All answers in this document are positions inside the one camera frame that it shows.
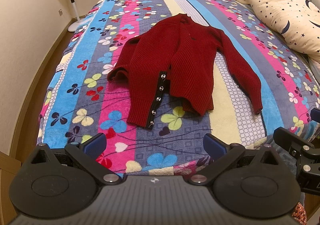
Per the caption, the cream star moon duvet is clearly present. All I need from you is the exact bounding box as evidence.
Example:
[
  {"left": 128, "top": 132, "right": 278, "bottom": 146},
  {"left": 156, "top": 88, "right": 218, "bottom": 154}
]
[{"left": 236, "top": 0, "right": 319, "bottom": 62}]

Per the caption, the red knit sweater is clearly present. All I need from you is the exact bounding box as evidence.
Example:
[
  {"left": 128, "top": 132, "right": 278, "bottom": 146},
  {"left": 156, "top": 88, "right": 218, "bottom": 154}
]
[{"left": 107, "top": 14, "right": 263, "bottom": 128}]

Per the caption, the colourful floral striped blanket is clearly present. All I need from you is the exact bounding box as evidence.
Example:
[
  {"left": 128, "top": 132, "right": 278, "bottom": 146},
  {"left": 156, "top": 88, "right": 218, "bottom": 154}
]
[{"left": 37, "top": 0, "right": 319, "bottom": 175}]

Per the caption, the wooden bed frame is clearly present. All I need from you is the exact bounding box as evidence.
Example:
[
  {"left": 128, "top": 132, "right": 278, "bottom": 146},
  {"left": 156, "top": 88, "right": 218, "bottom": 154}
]
[{"left": 1, "top": 30, "right": 73, "bottom": 224}]

